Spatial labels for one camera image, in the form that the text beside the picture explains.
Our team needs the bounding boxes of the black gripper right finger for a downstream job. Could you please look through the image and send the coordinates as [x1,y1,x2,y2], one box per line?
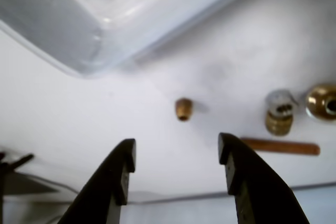
[218,132,311,224]

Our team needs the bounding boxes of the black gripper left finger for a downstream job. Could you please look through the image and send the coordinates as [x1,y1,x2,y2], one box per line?
[60,138,137,224]

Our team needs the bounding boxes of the clear plastic box dark base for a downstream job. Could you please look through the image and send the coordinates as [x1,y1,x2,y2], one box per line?
[0,0,263,79]

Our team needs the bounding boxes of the white board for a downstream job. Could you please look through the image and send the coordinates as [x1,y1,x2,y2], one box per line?
[0,0,336,206]

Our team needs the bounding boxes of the copper pipe piece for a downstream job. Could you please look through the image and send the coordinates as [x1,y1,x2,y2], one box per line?
[240,136,321,157]

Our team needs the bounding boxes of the brass threaded nipple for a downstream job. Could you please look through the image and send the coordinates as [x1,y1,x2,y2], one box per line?
[265,111,293,137]

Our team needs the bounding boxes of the dark grey block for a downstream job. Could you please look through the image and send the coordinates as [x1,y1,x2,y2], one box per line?
[4,171,57,196]

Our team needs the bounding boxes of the black stand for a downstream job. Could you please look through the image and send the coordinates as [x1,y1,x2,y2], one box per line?
[0,152,35,201]

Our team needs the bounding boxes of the silver steel hex nut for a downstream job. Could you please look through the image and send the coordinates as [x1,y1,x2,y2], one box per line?
[265,89,299,117]

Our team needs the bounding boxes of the small brass hex reducer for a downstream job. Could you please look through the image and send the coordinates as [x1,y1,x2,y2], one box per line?
[175,98,194,122]

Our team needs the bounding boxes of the large brass reducer fitting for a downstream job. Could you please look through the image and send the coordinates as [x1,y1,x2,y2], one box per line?
[304,83,336,121]

